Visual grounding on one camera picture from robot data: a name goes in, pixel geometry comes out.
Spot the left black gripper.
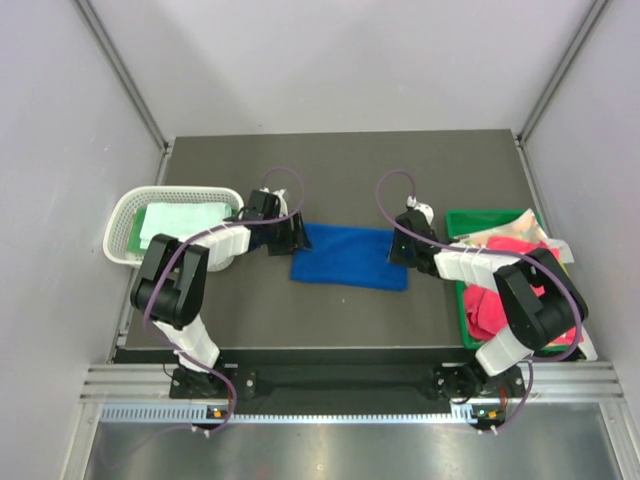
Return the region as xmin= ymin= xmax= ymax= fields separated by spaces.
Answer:
xmin=263 ymin=210 xmax=312 ymax=256

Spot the blue towel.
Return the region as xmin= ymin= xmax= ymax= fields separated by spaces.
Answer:
xmin=290 ymin=224 xmax=409 ymax=292

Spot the white mint towel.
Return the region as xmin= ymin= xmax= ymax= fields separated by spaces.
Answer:
xmin=140 ymin=202 xmax=237 ymax=241

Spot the green microfiber towel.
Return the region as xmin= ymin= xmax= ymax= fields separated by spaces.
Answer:
xmin=126 ymin=206 xmax=146 ymax=254

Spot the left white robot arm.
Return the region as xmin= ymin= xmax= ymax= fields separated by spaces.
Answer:
xmin=130 ymin=187 xmax=312 ymax=397

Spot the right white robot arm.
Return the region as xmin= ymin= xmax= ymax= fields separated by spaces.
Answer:
xmin=387 ymin=204 xmax=588 ymax=396

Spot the green plastic bin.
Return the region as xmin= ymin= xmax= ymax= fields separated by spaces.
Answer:
xmin=445 ymin=209 xmax=574 ymax=350

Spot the pink red towel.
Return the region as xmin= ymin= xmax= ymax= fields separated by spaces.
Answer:
xmin=463 ymin=236 xmax=561 ymax=341

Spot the floral patterned towel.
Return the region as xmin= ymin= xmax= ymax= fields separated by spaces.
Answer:
xmin=446 ymin=209 xmax=575 ymax=264

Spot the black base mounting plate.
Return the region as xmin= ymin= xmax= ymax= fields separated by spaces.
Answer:
xmin=169 ymin=348 xmax=524 ymax=416

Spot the white perforated plastic basket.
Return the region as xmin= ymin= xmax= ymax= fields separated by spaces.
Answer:
xmin=103 ymin=185 xmax=244 ymax=268

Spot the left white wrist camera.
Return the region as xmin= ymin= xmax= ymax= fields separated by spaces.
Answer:
xmin=263 ymin=187 xmax=289 ymax=218

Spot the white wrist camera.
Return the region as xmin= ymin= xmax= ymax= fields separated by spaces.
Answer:
xmin=406 ymin=196 xmax=434 ymax=224
xmin=263 ymin=187 xmax=289 ymax=218

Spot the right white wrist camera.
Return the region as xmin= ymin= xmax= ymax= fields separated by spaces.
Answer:
xmin=406 ymin=196 xmax=434 ymax=224

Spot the slotted grey cable duct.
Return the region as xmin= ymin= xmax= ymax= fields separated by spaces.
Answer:
xmin=100 ymin=403 xmax=498 ymax=425

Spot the aluminium frame rail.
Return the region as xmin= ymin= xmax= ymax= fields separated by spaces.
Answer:
xmin=81 ymin=361 xmax=624 ymax=403

